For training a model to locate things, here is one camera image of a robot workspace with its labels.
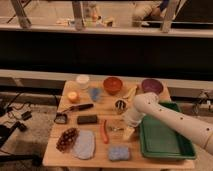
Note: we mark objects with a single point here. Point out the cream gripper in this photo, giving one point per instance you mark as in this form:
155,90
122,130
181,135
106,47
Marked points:
128,132

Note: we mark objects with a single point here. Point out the silver metal fork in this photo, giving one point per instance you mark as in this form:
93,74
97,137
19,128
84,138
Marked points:
115,129

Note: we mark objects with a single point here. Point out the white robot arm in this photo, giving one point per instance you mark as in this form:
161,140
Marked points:
198,131

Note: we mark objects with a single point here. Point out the small dark round cup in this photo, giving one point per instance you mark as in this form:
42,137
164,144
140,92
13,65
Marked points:
120,106

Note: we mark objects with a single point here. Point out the blue plastic cup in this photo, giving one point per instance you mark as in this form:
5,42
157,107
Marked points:
95,93

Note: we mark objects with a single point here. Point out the white plastic cup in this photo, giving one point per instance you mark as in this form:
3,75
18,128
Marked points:
83,81

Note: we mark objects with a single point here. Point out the blue sponge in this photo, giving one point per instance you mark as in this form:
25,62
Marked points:
118,153

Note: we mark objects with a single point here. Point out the orange carrot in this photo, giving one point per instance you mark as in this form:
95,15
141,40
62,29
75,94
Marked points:
103,132

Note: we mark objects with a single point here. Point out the green plastic tray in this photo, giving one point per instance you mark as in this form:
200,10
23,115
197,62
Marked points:
157,140

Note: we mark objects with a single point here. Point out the yellow banana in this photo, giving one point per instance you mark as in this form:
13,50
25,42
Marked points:
130,94

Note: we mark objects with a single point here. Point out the black rectangular block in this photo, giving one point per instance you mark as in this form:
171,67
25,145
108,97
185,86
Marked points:
87,119

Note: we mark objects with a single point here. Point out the light blue cloth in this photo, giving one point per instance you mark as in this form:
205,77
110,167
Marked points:
84,146

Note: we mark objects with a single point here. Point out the orange red bowl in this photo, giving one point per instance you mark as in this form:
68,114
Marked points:
112,85

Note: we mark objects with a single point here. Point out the purple bowl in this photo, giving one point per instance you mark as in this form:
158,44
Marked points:
152,85

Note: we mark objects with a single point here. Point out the brown grape bunch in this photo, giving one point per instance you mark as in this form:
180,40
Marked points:
67,139

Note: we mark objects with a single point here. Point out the orange fruit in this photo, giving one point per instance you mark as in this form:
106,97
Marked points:
73,97

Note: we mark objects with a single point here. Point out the black square container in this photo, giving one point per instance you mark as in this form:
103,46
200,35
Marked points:
61,118

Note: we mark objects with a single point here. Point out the black handled brush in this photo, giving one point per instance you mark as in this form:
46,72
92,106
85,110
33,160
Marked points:
79,107

